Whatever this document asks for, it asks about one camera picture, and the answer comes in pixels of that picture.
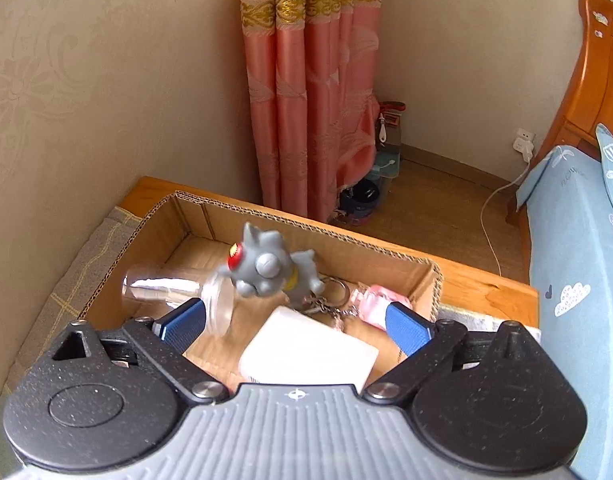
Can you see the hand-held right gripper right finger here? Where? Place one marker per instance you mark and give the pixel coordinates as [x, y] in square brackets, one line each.
[409, 327]

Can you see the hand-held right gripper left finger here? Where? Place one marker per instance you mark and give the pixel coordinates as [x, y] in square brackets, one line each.
[184, 322]

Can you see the pink crystal charm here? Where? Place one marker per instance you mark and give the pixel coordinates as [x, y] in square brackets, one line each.
[379, 300]

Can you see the brown cardboard box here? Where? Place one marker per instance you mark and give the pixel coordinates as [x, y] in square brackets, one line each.
[196, 252]

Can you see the grey monster figurine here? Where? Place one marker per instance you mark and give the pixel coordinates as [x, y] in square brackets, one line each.
[266, 265]

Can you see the translucent white jar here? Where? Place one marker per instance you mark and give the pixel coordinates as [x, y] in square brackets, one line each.
[306, 350]

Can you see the clear tube with white cap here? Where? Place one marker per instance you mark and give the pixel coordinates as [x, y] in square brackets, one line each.
[161, 285]

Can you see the black round container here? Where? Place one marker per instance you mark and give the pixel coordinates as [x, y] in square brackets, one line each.
[359, 202]

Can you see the clear plastic storage box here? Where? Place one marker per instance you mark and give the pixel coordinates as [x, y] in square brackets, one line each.
[389, 160]

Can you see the blue bed sheet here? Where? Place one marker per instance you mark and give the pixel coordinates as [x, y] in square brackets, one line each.
[576, 360]

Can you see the pink curtain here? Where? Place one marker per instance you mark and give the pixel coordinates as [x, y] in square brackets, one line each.
[296, 110]

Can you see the wooden headboard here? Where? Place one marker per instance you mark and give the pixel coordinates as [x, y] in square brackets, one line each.
[596, 85]

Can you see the white wall socket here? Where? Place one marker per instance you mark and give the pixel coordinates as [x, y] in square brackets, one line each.
[524, 139]

